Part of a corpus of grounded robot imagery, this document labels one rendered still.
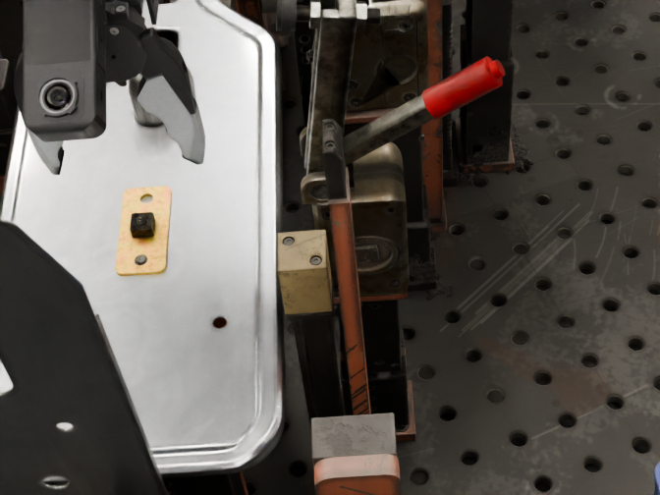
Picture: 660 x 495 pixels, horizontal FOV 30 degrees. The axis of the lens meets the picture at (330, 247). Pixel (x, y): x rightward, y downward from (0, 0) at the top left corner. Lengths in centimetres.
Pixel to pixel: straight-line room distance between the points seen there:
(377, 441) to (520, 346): 64
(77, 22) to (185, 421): 28
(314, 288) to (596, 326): 46
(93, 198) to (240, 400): 22
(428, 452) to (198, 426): 37
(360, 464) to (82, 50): 31
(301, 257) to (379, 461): 27
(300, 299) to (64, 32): 24
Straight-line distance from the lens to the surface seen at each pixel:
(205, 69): 106
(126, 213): 96
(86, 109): 75
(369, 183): 89
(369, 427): 60
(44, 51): 77
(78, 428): 66
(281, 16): 77
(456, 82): 83
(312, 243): 84
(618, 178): 136
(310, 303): 86
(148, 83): 83
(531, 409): 119
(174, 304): 90
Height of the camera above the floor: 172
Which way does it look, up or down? 52 degrees down
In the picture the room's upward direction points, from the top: 7 degrees counter-clockwise
